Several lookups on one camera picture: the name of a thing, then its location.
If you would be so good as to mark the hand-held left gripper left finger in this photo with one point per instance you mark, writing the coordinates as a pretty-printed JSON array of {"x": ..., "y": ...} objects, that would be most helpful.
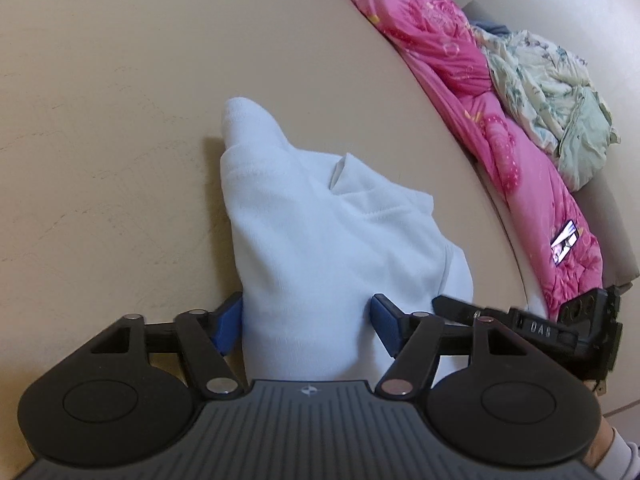
[{"x": 227, "y": 322}]

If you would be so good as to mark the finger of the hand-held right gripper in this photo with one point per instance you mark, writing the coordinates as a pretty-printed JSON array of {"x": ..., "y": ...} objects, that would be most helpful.
[{"x": 457, "y": 307}]

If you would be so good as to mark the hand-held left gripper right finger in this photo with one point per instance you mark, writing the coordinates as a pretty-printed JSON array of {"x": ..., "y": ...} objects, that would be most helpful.
[{"x": 387, "y": 322}]

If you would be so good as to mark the white long-sleeved sweater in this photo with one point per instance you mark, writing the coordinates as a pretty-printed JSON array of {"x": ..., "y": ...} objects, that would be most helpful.
[{"x": 320, "y": 240}]

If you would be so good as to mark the person's right forearm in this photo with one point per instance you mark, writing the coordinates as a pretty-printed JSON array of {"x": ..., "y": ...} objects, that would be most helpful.
[{"x": 617, "y": 452}]

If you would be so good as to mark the phone with lit screen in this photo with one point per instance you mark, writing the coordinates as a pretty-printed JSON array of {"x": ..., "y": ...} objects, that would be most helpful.
[{"x": 565, "y": 241}]

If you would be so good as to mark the pink printed quilt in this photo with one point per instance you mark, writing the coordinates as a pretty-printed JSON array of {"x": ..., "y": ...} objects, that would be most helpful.
[{"x": 465, "y": 80}]

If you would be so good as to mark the pale green floral blanket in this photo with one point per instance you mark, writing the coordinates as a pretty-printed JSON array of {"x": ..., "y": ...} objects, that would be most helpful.
[{"x": 545, "y": 95}]

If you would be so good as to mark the grey blue cloth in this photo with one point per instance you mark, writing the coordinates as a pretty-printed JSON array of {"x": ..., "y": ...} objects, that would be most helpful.
[{"x": 489, "y": 26}]

